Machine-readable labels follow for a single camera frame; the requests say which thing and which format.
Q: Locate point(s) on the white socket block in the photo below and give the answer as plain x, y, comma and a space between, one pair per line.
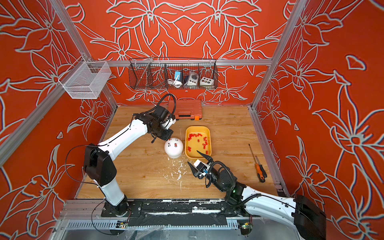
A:
206, 82

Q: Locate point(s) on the white dome with screws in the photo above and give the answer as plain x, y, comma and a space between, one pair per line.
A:
174, 148

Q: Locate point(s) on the orange tool case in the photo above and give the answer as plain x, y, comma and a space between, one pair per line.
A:
186, 109

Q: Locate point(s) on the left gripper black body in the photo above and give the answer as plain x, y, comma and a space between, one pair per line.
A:
163, 133

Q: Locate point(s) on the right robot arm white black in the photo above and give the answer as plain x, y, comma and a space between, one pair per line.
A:
299, 212

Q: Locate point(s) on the clear plastic wall bin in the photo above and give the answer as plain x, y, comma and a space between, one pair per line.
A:
85, 81

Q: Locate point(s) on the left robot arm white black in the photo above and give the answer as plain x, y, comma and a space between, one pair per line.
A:
99, 159

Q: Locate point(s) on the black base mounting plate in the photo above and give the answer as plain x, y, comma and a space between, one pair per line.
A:
179, 213

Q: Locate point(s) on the black wire wall basket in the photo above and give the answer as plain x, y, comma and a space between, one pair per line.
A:
158, 73

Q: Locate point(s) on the blue white small box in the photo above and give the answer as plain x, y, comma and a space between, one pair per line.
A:
177, 76

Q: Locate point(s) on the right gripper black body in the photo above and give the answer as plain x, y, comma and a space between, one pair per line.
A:
213, 175

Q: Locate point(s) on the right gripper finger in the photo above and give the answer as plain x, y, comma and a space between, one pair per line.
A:
193, 169
207, 157

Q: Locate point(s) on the yellow plastic tray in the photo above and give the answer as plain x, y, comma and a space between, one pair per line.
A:
198, 139

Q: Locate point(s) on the orange handled screwdriver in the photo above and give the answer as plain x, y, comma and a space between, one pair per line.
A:
261, 173

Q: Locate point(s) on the white power adapter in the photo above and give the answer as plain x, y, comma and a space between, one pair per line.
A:
192, 79

